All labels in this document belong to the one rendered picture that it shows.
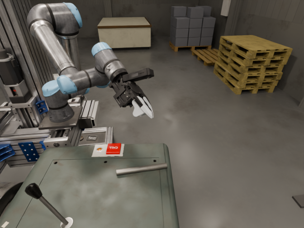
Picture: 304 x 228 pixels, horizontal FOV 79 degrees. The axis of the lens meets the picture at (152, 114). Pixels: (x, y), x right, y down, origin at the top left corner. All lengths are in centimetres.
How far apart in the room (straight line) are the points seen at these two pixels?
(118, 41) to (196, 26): 273
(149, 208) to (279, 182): 217
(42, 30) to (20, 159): 95
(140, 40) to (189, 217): 606
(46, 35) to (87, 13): 853
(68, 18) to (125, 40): 606
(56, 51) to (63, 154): 43
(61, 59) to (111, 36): 626
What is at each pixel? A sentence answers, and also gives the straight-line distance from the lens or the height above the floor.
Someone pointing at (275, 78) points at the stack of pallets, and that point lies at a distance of 461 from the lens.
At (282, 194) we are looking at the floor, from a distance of 262.
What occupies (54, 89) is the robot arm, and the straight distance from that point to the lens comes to 120.
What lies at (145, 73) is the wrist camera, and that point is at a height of 162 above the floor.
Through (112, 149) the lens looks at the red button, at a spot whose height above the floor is 127.
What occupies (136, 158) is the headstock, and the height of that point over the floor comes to 125.
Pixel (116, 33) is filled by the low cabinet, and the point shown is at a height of 57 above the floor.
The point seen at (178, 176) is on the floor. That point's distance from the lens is 235.
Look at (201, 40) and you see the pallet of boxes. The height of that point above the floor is 35.
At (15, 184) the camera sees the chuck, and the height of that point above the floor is 121.
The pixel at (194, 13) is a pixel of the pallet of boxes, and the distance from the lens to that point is 695.
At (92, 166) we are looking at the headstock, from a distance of 82.
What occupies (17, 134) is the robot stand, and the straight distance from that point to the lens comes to 149.
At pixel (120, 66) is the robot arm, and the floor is 162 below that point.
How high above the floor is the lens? 186
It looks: 34 degrees down
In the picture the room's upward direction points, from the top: straight up
